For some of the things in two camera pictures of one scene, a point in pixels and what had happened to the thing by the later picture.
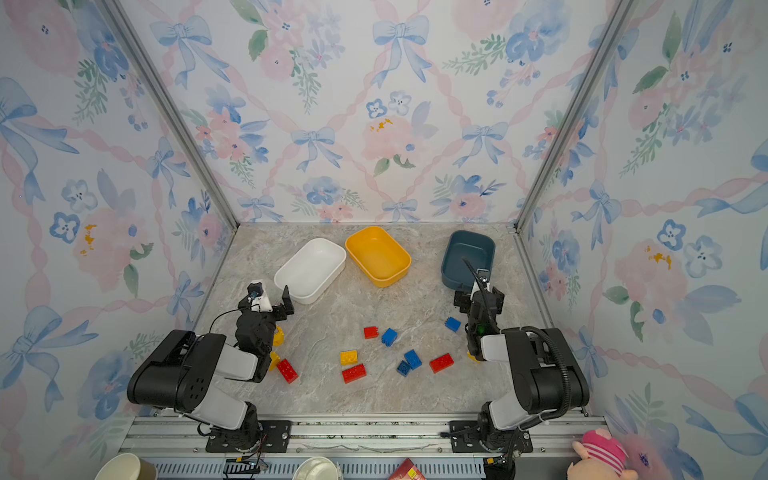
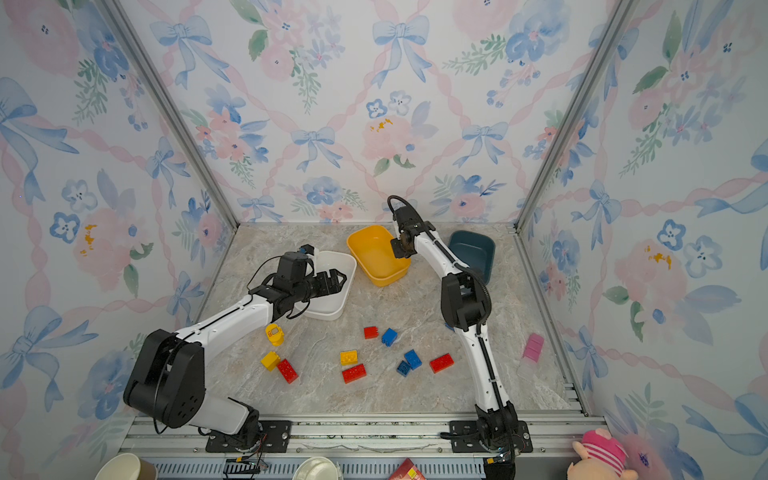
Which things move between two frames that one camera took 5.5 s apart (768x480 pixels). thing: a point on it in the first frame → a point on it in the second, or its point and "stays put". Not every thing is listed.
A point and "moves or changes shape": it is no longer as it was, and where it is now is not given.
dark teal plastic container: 478,249 stays put
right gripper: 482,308 → 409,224
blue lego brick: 389,336 stays put
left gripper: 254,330 → 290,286
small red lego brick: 371,332 stays put
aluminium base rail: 364,444 stays put
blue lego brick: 413,359 stays put
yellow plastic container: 378,256 stays put
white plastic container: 311,269 moves or changes shape
